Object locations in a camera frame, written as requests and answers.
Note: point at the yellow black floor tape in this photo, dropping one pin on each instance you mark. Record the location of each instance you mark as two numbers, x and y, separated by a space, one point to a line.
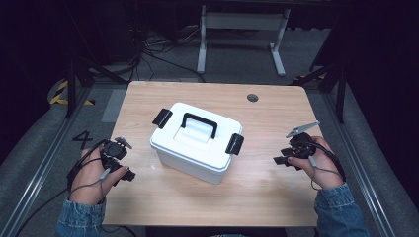
59 97

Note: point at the person's right hand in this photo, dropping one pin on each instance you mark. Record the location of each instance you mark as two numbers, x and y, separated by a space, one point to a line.
324 169

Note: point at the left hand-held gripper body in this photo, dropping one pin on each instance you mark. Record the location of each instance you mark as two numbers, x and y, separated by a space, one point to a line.
113 152

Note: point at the grey table grommet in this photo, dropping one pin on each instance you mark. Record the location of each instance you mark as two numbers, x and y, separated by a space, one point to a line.
252 97

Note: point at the black tripod stand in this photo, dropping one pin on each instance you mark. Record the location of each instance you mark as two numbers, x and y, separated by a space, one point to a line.
74 82
339 82

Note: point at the person's left hand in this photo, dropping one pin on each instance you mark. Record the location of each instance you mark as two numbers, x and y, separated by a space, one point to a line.
87 177

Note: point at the white metal desk frame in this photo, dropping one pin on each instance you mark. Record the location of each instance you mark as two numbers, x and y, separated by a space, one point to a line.
243 21

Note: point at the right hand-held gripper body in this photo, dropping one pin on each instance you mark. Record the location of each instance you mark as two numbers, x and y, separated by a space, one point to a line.
301 144

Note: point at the white lidded storage box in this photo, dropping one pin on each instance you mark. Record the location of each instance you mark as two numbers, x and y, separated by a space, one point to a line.
197 144

